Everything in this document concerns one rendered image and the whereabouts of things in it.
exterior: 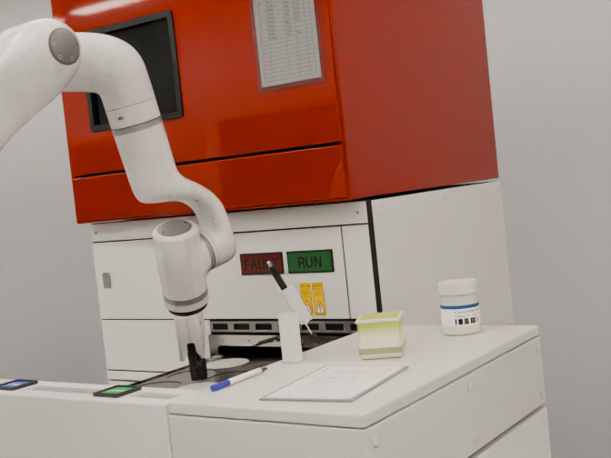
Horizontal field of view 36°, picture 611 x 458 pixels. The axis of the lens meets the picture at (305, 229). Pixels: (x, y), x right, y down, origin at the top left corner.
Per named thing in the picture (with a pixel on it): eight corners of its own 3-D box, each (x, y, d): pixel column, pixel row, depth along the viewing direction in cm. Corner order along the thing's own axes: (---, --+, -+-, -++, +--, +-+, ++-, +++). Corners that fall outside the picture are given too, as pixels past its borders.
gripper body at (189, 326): (168, 286, 179) (176, 334, 185) (165, 315, 170) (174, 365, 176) (206, 283, 180) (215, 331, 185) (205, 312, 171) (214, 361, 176)
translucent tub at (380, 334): (364, 352, 163) (360, 313, 162) (407, 348, 161) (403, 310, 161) (358, 361, 155) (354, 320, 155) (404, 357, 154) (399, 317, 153)
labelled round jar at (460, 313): (453, 328, 176) (448, 278, 176) (487, 328, 172) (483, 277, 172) (435, 335, 170) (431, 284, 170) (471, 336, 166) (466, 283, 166)
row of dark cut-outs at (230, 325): (212, 331, 217) (211, 321, 217) (375, 333, 192) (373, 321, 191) (210, 332, 216) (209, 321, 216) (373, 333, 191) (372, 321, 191)
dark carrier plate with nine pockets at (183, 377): (222, 358, 210) (222, 355, 210) (352, 363, 190) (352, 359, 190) (109, 396, 181) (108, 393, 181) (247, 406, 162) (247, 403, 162)
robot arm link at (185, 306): (164, 279, 178) (166, 292, 179) (161, 303, 170) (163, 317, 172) (207, 274, 178) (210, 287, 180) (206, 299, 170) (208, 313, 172)
